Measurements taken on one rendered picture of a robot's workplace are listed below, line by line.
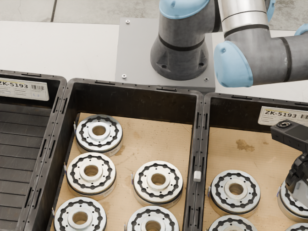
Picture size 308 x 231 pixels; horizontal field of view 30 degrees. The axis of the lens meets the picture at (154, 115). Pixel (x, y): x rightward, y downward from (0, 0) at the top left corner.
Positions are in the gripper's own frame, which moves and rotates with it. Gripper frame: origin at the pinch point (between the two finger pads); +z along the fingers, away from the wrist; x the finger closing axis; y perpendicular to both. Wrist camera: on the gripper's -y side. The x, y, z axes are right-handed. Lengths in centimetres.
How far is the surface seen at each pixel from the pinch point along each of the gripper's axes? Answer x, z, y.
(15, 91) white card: -36, 2, -54
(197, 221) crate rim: -21.0, -1.7, -4.2
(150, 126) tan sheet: -12.8, 6.9, -33.4
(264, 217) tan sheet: -5.4, 6.9, -1.3
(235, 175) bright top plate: -5.8, 3.9, -11.4
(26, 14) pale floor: 10, 90, -179
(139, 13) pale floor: 58, 90, -152
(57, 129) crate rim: -33.9, -3.1, -35.7
